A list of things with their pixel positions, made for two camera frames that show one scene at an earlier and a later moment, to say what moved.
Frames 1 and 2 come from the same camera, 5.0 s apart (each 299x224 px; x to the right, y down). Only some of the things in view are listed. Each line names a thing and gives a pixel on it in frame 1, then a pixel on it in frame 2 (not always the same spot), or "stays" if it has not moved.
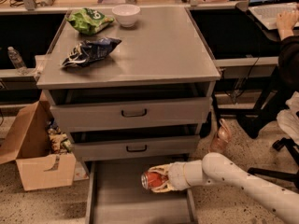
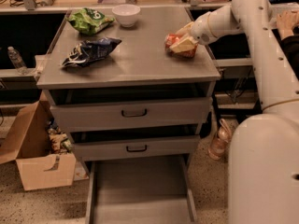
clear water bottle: (20, 64) stays
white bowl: (126, 14) stays
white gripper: (177, 175) to (201, 31)
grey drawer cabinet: (146, 100) stays
